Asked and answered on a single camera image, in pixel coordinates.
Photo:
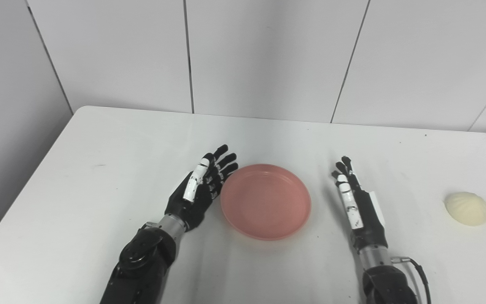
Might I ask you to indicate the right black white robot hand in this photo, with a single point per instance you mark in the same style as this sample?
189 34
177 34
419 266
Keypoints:
359 211

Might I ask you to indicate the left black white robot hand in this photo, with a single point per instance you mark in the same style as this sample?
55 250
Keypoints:
196 194

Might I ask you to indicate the pink plate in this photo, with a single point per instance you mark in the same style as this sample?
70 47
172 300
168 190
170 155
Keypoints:
265 202

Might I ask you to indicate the white steamed bun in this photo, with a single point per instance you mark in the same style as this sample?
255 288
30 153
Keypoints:
467 208

